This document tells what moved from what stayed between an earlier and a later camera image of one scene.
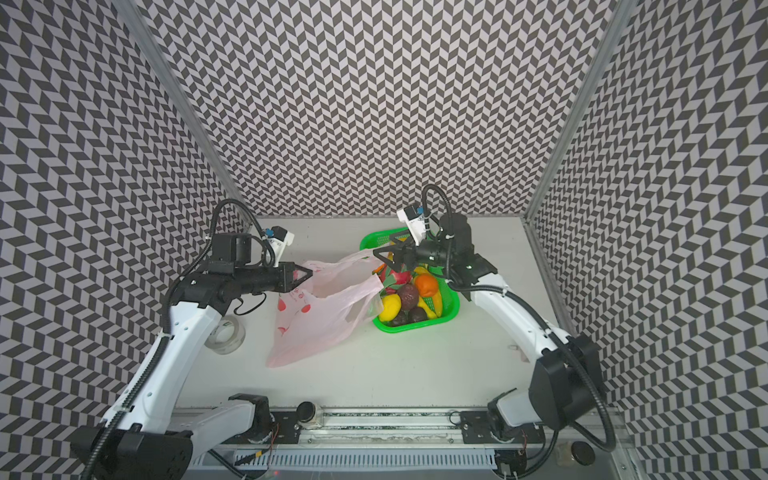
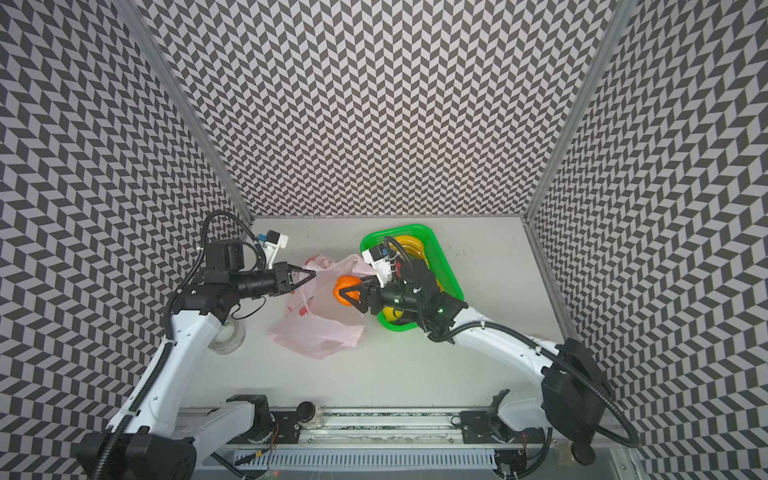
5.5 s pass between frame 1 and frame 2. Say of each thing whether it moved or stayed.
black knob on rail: stayed
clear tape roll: stayed
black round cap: stayed
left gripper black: stayed
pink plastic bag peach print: moved
